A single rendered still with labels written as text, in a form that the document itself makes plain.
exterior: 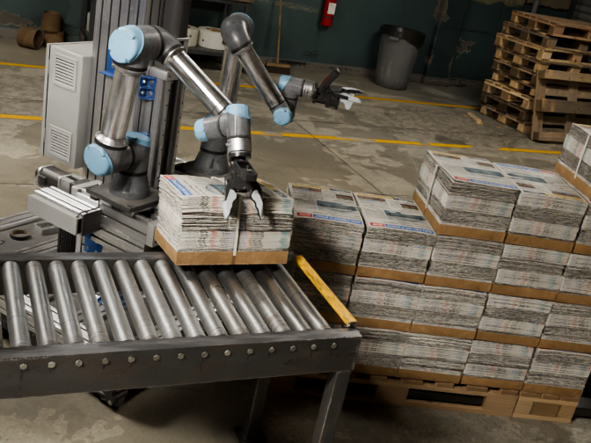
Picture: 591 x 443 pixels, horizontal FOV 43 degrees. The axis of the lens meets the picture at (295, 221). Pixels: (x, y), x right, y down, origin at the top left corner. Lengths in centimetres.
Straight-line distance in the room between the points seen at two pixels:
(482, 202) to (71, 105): 167
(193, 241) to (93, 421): 97
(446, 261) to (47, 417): 166
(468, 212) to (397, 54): 699
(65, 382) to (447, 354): 182
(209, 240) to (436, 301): 117
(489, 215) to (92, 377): 172
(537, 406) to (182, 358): 202
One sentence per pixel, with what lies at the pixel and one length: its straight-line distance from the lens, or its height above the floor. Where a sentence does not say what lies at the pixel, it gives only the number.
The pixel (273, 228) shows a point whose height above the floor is 95.
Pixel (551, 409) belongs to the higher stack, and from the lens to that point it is 365.
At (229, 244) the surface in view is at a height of 89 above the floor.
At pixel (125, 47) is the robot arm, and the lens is 249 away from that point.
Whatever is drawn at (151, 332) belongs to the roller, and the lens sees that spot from 204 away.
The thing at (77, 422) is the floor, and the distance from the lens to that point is 300.
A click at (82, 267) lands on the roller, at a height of 80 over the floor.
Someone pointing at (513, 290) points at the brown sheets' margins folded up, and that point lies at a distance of 323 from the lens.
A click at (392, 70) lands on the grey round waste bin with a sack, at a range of 993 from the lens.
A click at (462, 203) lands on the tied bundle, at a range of 298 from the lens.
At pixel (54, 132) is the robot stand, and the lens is 321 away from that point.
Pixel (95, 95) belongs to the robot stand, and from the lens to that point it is 308.
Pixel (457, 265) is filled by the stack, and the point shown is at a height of 71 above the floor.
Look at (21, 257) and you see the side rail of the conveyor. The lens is 236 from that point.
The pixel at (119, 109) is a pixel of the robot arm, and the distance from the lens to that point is 258.
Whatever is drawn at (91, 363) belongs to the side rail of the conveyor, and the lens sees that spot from 196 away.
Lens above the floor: 189
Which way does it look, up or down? 22 degrees down
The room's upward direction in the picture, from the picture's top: 12 degrees clockwise
